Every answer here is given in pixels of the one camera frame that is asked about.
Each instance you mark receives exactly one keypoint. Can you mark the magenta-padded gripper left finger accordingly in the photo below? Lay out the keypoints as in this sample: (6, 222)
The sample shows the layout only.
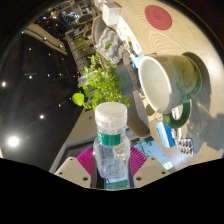
(83, 160)

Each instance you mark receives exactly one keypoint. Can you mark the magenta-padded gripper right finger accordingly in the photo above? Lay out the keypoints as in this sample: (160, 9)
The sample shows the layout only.
(138, 160)

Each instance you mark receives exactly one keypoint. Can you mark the clear plastic bottle white cap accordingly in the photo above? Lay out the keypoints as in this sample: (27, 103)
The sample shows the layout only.
(111, 153)

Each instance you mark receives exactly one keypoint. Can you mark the decorated dark-framed window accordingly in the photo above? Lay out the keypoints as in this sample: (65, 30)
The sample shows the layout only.
(150, 155)

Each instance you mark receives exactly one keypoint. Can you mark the pill blister pack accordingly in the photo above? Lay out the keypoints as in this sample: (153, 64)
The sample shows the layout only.
(185, 146)

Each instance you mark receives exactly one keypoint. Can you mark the group of ceiling lights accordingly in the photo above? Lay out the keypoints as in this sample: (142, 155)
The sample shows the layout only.
(13, 141)

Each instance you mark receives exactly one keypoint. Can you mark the green potted plant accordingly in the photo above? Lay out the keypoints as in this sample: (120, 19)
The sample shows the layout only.
(103, 83)

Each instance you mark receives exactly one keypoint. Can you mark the grey chevron pillow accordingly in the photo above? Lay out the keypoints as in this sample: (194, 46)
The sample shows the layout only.
(108, 43)

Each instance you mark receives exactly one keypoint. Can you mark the group of dining chairs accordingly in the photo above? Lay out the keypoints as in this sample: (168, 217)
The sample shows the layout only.
(85, 18)

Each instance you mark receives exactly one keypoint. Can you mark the flat round red coaster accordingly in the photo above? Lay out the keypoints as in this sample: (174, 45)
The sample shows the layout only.
(158, 17)

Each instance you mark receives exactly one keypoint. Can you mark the white box orange print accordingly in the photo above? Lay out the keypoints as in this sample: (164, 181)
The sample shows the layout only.
(111, 13)

